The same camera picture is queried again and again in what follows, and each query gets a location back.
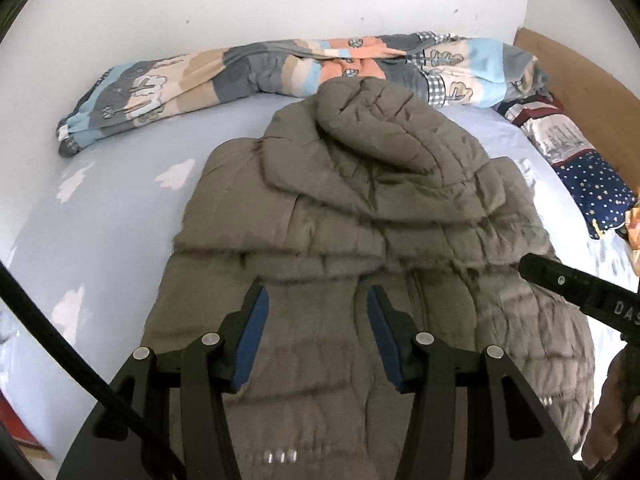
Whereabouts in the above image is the navy star print pillow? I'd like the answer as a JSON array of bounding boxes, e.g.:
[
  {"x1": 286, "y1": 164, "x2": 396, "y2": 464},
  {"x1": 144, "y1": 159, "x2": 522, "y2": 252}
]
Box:
[{"x1": 495, "y1": 95, "x2": 638, "y2": 240}]

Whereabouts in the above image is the light blue bed sheet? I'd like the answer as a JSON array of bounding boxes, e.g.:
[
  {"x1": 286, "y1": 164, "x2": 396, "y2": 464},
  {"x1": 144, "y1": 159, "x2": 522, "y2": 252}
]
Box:
[{"x1": 0, "y1": 97, "x2": 640, "y2": 461}]

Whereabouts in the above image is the patterned patchwork quilt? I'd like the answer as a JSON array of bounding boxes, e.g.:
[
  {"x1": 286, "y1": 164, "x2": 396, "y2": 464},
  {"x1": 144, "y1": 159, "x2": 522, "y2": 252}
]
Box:
[{"x1": 56, "y1": 31, "x2": 551, "y2": 158}]

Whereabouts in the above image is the orange yellow cloth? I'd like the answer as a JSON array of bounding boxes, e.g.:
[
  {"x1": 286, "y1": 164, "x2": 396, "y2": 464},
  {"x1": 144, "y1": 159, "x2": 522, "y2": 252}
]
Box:
[{"x1": 617, "y1": 200, "x2": 640, "y2": 276}]

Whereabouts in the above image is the person's right hand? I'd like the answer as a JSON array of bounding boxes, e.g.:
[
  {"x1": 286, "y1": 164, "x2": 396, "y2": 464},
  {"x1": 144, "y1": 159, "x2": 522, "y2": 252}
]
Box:
[{"x1": 582, "y1": 350, "x2": 632, "y2": 466}]

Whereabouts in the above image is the olive puffer jacket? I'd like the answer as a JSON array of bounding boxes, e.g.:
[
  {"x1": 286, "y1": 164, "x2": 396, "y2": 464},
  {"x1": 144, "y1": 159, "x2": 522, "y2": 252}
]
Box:
[{"x1": 141, "y1": 77, "x2": 598, "y2": 480}]

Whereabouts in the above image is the black cable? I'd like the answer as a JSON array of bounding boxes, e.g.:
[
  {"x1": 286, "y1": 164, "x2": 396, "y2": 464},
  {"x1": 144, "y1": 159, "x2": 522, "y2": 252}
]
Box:
[{"x1": 0, "y1": 262, "x2": 188, "y2": 480}]

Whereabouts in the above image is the wooden headboard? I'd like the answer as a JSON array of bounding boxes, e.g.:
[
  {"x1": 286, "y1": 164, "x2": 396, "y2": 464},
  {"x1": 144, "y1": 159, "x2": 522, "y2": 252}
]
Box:
[{"x1": 514, "y1": 27, "x2": 640, "y2": 196}]

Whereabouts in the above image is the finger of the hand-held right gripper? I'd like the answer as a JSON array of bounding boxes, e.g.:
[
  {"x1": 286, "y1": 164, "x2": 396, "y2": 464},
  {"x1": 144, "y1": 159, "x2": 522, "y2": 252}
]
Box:
[{"x1": 518, "y1": 253, "x2": 601, "y2": 318}]

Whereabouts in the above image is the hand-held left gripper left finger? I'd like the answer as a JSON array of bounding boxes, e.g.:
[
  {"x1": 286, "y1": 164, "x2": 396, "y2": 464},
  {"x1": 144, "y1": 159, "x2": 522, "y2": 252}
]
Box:
[{"x1": 56, "y1": 280, "x2": 271, "y2": 480}]

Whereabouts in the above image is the red object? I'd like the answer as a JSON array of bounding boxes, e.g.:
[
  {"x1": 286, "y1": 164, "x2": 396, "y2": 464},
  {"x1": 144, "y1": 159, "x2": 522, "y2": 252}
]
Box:
[{"x1": 0, "y1": 400, "x2": 48, "y2": 453}]

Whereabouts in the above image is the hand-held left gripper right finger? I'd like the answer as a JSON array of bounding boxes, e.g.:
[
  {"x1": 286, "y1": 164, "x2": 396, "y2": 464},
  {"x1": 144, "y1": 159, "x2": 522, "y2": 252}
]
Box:
[{"x1": 366, "y1": 285, "x2": 583, "y2": 480}]

